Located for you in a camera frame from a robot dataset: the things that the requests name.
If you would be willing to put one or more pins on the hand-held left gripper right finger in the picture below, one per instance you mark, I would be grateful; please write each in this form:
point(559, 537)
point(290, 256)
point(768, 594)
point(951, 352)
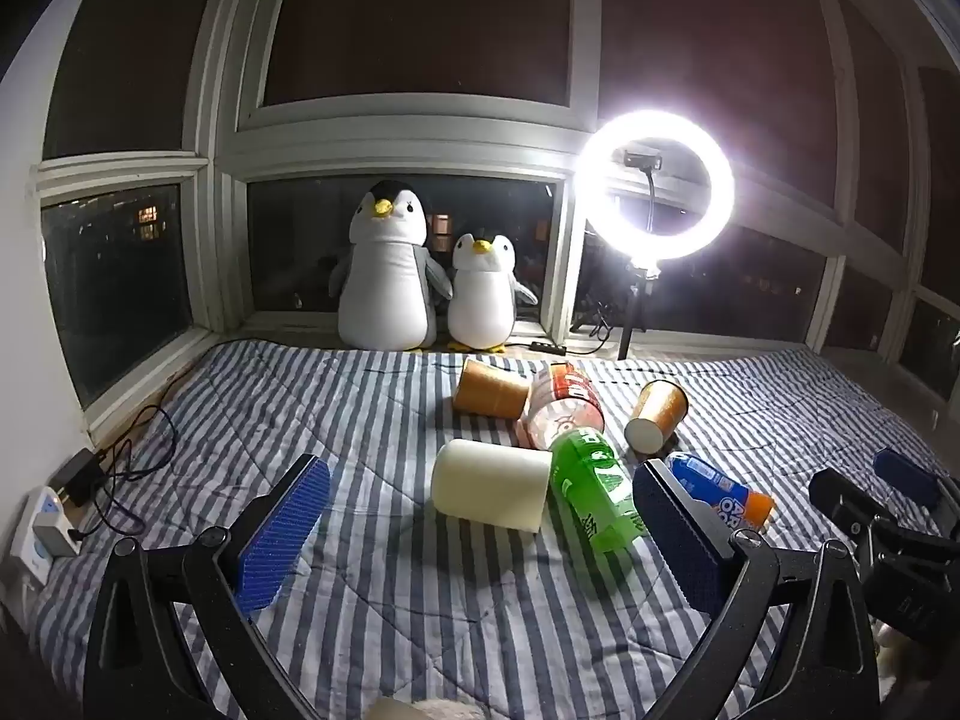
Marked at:
point(682, 540)

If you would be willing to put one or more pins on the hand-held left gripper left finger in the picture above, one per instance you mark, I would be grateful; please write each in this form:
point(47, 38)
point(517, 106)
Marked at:
point(281, 532)

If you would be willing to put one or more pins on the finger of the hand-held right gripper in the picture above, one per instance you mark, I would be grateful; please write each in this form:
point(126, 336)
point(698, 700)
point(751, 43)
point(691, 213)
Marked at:
point(847, 499)
point(907, 476)

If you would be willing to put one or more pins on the cream foam cylinder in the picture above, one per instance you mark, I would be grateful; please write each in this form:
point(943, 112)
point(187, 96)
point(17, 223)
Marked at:
point(491, 486)

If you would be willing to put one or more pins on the orange paper cup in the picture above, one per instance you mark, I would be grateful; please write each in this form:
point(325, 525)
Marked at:
point(491, 388)
point(656, 412)

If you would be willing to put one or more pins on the red white instant noodle cup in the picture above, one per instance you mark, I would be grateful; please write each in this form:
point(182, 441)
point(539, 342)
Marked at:
point(559, 409)

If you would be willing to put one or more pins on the blue and orange bottle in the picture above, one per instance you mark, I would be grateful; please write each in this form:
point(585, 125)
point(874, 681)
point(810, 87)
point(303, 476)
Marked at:
point(720, 491)

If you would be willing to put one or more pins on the green plastic bottle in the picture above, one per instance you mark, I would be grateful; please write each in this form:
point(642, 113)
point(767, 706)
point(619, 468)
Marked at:
point(596, 491)

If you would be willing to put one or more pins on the striped blue white blanket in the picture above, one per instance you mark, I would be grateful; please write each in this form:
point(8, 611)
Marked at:
point(375, 615)

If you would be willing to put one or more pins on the black power adapter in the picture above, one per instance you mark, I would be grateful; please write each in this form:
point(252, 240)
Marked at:
point(79, 476)

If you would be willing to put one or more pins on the grey plug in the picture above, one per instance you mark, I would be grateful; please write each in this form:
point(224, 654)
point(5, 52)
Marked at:
point(56, 542)

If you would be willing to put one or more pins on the black power strip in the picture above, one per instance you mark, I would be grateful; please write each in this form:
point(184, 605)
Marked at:
point(547, 348)

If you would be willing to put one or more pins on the white power strip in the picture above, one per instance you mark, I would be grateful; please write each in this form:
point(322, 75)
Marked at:
point(34, 540)

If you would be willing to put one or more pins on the large penguin plush toy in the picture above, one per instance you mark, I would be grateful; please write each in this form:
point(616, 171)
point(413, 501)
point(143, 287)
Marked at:
point(386, 277)

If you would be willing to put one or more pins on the small penguin plush toy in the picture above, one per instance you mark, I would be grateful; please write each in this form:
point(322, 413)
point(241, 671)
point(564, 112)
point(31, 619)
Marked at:
point(484, 300)

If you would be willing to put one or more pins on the white window frame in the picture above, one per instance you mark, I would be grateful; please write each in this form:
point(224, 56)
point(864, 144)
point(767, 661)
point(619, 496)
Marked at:
point(225, 150)

